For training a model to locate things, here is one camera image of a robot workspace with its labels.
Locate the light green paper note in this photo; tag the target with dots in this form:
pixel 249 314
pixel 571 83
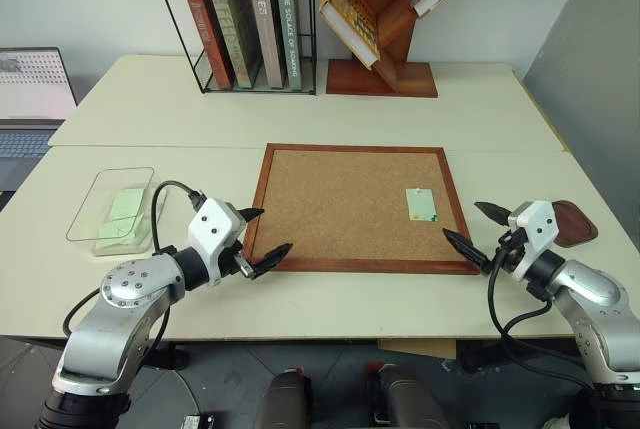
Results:
pixel 421 206

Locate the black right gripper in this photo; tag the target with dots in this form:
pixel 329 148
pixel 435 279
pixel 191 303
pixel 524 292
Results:
pixel 512 254

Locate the beige HOMES book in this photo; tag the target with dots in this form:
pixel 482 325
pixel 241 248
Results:
pixel 265 19

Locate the light green note sheet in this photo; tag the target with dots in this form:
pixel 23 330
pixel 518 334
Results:
pixel 127 201
pixel 122 236

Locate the yellow patterned book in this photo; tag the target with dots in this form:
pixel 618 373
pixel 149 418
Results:
pixel 350 14

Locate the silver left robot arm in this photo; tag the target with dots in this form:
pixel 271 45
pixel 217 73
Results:
pixel 120 319

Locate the dark brown wooden tray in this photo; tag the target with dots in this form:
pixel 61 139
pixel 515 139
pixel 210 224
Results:
pixel 575 226

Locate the red-brown book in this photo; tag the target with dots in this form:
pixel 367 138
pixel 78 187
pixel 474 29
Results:
pixel 207 29

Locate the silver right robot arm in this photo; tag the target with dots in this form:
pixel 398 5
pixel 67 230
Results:
pixel 595 299

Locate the wood-framed cork board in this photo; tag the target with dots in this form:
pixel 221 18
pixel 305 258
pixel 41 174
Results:
pixel 345 199

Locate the clear plastic box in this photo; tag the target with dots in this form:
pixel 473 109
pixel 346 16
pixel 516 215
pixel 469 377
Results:
pixel 80 229

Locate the dark green patterned book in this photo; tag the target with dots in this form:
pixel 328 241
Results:
pixel 235 24

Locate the white crumpled object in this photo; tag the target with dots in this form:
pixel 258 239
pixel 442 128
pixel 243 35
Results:
pixel 557 421

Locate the small black box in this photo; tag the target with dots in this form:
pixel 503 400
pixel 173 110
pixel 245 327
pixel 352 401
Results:
pixel 200 422

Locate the brown cardboard piece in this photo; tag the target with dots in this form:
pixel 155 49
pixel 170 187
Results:
pixel 417 349

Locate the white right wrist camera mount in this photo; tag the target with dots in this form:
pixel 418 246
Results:
pixel 537 224

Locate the red-brown wooden tree bookshelf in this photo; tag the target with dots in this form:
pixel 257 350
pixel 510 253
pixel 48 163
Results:
pixel 385 74

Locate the grey-green book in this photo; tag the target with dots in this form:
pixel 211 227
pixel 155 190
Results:
pixel 290 34

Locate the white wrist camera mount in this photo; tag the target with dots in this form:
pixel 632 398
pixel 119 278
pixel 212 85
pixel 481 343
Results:
pixel 537 224
pixel 212 226

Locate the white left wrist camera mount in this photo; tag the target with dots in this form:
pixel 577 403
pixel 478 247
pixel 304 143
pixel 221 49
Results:
pixel 212 226

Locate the dark rounded robot leg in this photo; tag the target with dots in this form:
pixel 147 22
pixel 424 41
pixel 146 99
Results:
pixel 282 399
pixel 405 396

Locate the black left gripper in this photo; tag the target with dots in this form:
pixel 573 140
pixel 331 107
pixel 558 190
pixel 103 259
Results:
pixel 234 261

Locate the grey laptop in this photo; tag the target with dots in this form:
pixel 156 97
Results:
pixel 30 84

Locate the black table foot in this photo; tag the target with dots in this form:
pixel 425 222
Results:
pixel 480 359
pixel 167 358

